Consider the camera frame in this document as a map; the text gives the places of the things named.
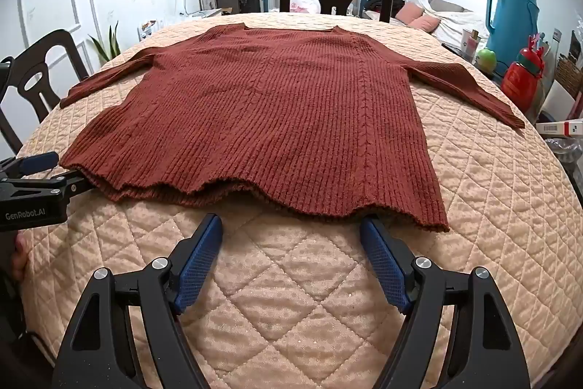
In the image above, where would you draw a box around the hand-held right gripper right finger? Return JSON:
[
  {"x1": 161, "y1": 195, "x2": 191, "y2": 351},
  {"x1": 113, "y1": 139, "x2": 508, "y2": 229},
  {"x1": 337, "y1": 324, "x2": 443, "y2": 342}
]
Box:
[{"x1": 359, "y1": 215, "x2": 532, "y2": 389}]

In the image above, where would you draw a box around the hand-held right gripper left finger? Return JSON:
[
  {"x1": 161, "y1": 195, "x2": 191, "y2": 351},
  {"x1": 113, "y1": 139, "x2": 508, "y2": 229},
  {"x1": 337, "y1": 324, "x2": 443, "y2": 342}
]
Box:
[{"x1": 51, "y1": 213, "x2": 224, "y2": 389}]

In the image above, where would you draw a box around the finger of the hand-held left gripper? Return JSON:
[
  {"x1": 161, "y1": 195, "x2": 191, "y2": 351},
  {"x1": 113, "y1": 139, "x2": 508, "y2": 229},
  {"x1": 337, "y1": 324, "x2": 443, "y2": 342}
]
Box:
[
  {"x1": 0, "y1": 151, "x2": 60, "y2": 180},
  {"x1": 0, "y1": 171, "x2": 94, "y2": 202}
]

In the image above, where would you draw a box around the rust red knit sweater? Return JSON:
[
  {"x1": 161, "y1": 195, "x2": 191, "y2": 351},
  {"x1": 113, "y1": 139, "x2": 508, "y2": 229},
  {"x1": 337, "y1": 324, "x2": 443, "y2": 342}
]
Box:
[{"x1": 59, "y1": 23, "x2": 526, "y2": 233}]

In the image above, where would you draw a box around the person's left hand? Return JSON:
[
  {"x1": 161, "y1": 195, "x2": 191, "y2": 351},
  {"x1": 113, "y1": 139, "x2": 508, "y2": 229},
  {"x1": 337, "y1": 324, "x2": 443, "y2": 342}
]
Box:
[{"x1": 12, "y1": 233, "x2": 31, "y2": 277}]

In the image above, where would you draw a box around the peach quilted blanket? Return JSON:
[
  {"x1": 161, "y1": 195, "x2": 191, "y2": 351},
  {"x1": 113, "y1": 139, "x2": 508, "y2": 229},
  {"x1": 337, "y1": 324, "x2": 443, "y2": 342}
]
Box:
[{"x1": 16, "y1": 12, "x2": 583, "y2": 389}]

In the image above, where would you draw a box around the green potted plant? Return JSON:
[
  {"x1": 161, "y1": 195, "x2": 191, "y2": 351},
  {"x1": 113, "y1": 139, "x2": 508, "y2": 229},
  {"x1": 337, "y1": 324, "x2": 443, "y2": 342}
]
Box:
[{"x1": 88, "y1": 21, "x2": 121, "y2": 66}]

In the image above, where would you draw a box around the white and red box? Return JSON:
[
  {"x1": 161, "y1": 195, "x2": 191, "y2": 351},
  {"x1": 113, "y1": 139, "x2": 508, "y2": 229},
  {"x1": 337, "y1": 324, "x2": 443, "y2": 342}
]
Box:
[{"x1": 535, "y1": 119, "x2": 583, "y2": 139}]

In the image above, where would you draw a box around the red crab bottle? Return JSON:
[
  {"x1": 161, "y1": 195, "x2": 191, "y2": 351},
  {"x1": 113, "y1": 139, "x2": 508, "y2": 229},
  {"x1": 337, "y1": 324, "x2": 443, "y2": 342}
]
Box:
[{"x1": 501, "y1": 32, "x2": 547, "y2": 102}]

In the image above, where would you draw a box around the green apple toy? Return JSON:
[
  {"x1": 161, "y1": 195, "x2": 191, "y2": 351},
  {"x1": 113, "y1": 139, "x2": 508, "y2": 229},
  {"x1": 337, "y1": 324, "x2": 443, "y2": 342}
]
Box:
[{"x1": 475, "y1": 47, "x2": 497, "y2": 71}]

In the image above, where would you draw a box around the small white carton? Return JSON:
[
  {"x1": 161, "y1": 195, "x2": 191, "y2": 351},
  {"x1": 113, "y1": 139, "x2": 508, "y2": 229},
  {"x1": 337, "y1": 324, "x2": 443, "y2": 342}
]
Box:
[{"x1": 461, "y1": 28, "x2": 484, "y2": 62}]

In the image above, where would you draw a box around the cardboard box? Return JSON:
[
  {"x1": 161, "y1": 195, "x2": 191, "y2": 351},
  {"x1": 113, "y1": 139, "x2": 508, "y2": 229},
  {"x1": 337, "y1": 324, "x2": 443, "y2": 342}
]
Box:
[{"x1": 199, "y1": 0, "x2": 240, "y2": 13}]

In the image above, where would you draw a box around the pink pillow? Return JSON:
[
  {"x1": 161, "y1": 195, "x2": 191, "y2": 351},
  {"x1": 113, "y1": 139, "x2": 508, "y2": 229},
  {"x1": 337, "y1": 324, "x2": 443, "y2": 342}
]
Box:
[
  {"x1": 395, "y1": 1, "x2": 425, "y2": 25},
  {"x1": 409, "y1": 14, "x2": 442, "y2": 31}
]

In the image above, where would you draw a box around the white bed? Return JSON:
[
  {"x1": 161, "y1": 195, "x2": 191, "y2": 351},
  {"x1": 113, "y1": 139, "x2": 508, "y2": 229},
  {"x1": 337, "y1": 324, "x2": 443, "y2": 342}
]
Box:
[{"x1": 396, "y1": 0, "x2": 490, "y2": 48}]

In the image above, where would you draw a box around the black bag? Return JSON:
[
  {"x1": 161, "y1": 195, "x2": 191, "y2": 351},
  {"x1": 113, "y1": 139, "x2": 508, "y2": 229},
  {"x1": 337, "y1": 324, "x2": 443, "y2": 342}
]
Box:
[{"x1": 364, "y1": 0, "x2": 406, "y2": 22}]

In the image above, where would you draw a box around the wicker basket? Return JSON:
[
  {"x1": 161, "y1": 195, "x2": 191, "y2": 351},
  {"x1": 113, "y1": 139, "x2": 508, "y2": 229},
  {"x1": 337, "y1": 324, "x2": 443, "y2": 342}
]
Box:
[{"x1": 555, "y1": 54, "x2": 583, "y2": 96}]

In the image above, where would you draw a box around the blue thermos jug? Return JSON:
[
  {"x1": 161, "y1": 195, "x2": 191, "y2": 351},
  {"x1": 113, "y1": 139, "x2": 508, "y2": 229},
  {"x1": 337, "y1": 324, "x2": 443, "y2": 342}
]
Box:
[{"x1": 486, "y1": 0, "x2": 541, "y2": 75}]

